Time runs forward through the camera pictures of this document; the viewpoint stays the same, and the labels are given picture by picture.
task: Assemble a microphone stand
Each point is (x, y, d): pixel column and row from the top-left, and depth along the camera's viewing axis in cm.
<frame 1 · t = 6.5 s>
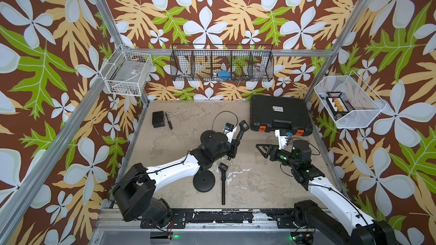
left hand: (240, 140, 80), fingers closed
right hand: (258, 146, 79), fingers open
black stand pole: (223, 168, 89), point 3 cm above the table
black plastic tool case: (269, 113, 107), point 7 cm above the table
small black box: (158, 119, 109), point 3 cm above the table
small ratchet screwdriver: (168, 121, 110), point 2 cm above the table
screw bit box: (336, 105, 84), point 28 cm above the table

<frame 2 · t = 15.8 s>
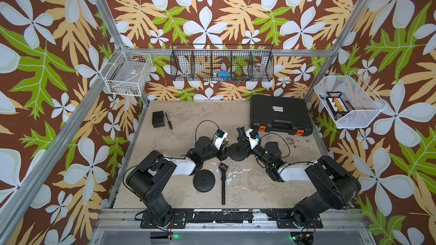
left hand: (231, 142, 87), fingers open
right hand: (239, 136, 85), fingers closed
the named things where they were.

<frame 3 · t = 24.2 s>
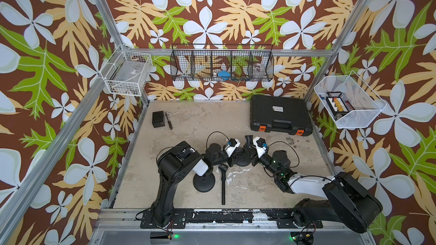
left hand: (243, 149, 89), fingers open
right hand: (245, 144, 83), fingers open
the named things where they were.

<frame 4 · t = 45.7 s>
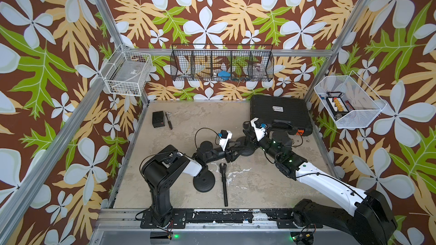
left hand: (242, 144, 81), fingers open
right hand: (245, 128, 77), fingers closed
